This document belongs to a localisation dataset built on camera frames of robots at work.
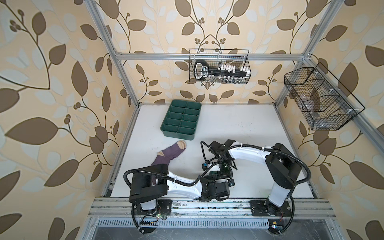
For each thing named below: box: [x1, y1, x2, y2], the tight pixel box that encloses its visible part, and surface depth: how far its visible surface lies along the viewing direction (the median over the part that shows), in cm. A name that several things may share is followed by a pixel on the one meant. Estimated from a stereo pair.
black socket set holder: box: [194, 60, 251, 81], surface depth 85 cm
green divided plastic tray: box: [160, 99, 202, 141], surface depth 108 cm
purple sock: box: [151, 140, 187, 166], surface depth 96 cm
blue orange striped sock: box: [207, 171, 219, 179], surface depth 75 cm
